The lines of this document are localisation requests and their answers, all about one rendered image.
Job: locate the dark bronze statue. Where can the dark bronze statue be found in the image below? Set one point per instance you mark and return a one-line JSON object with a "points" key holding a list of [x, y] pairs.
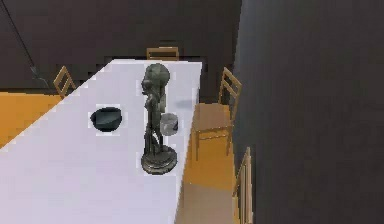
{"points": [[154, 110]]}

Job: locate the grey mug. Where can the grey mug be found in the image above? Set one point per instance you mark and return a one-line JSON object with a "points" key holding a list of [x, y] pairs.
{"points": [[169, 125]]}

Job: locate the white table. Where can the white table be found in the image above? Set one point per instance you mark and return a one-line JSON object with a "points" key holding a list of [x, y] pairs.
{"points": [[83, 166]]}

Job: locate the wooden chair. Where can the wooden chair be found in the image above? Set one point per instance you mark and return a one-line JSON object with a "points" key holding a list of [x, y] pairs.
{"points": [[244, 190], [213, 120], [64, 81], [163, 53]]}

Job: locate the black bowl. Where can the black bowl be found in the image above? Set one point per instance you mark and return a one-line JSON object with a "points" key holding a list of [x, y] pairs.
{"points": [[106, 119]]}

